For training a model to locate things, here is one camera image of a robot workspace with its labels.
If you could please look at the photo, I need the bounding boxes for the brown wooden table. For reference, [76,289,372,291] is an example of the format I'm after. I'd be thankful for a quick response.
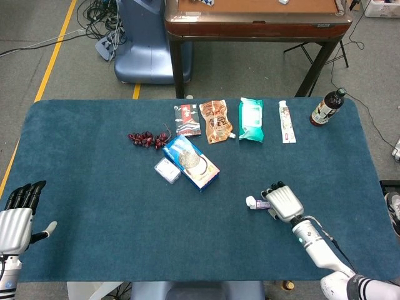
[164,0,354,99]

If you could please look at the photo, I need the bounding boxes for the blue printed carton box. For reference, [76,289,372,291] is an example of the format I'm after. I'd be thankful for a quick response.
[162,134,221,193]

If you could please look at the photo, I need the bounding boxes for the black floor frame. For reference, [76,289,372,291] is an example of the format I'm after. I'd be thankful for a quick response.
[379,179,400,195]

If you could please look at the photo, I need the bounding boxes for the grey sneaker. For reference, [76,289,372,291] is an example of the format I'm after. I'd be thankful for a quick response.
[384,192,400,238]

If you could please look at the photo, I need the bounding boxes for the teal table mat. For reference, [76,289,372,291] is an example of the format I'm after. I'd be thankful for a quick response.
[0,99,396,284]

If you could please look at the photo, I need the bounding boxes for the long grey floor cable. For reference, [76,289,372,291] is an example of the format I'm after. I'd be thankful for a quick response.
[0,27,87,58]

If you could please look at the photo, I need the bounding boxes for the blue grey robot torso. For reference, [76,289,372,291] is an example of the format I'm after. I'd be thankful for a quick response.
[131,281,266,300]

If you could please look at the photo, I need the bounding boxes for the small white plastic case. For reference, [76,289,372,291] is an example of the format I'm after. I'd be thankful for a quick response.
[154,157,182,184]

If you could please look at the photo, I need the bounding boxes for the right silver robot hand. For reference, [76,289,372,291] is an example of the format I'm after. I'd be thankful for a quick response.
[261,181,305,223]

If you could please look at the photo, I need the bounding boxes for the blue power strip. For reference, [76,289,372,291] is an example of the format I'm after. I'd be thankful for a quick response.
[94,30,126,62]

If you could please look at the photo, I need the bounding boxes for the orange spouted pouch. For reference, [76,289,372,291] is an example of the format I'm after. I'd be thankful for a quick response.
[199,99,236,145]

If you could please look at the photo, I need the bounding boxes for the black and red packet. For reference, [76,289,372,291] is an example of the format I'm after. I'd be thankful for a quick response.
[174,104,202,138]

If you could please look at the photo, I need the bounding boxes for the green wet wipes pack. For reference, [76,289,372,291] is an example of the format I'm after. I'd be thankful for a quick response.
[238,97,265,143]

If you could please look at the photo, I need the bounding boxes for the white storage box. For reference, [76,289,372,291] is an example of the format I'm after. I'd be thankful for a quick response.
[364,0,400,18]

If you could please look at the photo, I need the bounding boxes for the red grape bunch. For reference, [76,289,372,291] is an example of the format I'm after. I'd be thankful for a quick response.
[127,123,173,150]

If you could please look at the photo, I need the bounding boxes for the dark drink bottle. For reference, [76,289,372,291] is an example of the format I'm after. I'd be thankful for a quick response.
[309,87,347,128]

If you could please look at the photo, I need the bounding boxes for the thin black floor cable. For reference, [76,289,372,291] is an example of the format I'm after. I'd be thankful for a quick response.
[331,0,400,150]

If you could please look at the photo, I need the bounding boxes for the blue grey machine base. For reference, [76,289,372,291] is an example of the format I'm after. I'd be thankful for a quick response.
[113,0,193,84]

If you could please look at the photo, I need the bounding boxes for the tangled floor cables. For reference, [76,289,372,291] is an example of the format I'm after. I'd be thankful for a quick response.
[76,0,128,41]

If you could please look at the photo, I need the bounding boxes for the white floral toothpaste tube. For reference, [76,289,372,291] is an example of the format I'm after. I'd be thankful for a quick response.
[277,100,297,144]

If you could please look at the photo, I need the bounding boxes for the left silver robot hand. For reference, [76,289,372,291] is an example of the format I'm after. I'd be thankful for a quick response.
[0,180,58,254]

